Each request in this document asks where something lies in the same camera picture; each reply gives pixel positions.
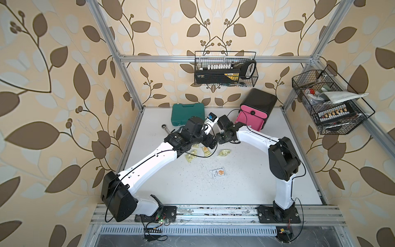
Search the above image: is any yellow cookie packet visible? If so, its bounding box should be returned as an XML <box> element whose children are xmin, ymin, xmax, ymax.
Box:
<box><xmin>185</xmin><ymin>149</ymin><xmax>197</xmax><ymax>163</ymax></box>
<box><xmin>218</xmin><ymin>149</ymin><xmax>231</xmax><ymax>157</ymax></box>
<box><xmin>202</xmin><ymin>147</ymin><xmax>212</xmax><ymax>157</ymax></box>

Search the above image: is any pink drawer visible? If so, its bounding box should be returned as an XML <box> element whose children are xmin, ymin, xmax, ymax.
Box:
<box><xmin>236</xmin><ymin>105</ymin><xmax>269</xmax><ymax>131</ymax></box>

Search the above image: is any black pink drawer cabinet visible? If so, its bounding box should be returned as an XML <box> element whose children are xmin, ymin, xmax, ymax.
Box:
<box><xmin>240</xmin><ymin>89</ymin><xmax>277</xmax><ymax>120</ymax></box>

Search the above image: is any white cookie packet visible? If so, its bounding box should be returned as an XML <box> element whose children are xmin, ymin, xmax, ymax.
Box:
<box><xmin>210</xmin><ymin>168</ymin><xmax>226</xmax><ymax>179</ymax></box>

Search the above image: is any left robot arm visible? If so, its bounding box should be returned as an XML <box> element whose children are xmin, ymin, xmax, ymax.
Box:
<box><xmin>101</xmin><ymin>113</ymin><xmax>218</xmax><ymax>222</ymax></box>

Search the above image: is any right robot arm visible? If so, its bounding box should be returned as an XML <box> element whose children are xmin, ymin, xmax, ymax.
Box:
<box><xmin>216</xmin><ymin>115</ymin><xmax>302</xmax><ymax>224</ymax></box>

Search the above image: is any green plastic tool case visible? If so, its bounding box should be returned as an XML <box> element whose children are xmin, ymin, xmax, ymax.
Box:
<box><xmin>171</xmin><ymin>103</ymin><xmax>205</xmax><ymax>126</ymax></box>

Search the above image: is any silver ratchet wrench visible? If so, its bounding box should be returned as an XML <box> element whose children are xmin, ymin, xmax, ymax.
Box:
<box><xmin>161</xmin><ymin>124</ymin><xmax>171</xmax><ymax>134</ymax></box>

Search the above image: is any black tool box in basket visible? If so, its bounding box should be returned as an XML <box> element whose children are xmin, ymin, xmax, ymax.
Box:
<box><xmin>194</xmin><ymin>69</ymin><xmax>245</xmax><ymax>85</ymax></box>

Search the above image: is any white paper in basket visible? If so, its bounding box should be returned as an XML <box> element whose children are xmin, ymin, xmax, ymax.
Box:
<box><xmin>318</xmin><ymin>91</ymin><xmax>369</xmax><ymax>104</ymax></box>

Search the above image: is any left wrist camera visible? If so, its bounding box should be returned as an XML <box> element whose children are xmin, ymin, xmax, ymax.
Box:
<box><xmin>204</xmin><ymin>112</ymin><xmax>218</xmax><ymax>135</ymax></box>

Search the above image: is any back wire basket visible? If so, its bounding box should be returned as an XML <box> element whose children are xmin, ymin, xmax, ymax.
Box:
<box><xmin>194</xmin><ymin>50</ymin><xmax>258</xmax><ymax>87</ymax></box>

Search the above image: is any wire basket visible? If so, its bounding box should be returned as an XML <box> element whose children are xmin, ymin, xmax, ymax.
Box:
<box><xmin>292</xmin><ymin>65</ymin><xmax>375</xmax><ymax>135</ymax></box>
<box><xmin>194</xmin><ymin>50</ymin><xmax>258</xmax><ymax>87</ymax></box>

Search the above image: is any right wire basket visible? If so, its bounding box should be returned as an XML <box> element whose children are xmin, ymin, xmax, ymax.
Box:
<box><xmin>292</xmin><ymin>65</ymin><xmax>375</xmax><ymax>135</ymax></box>

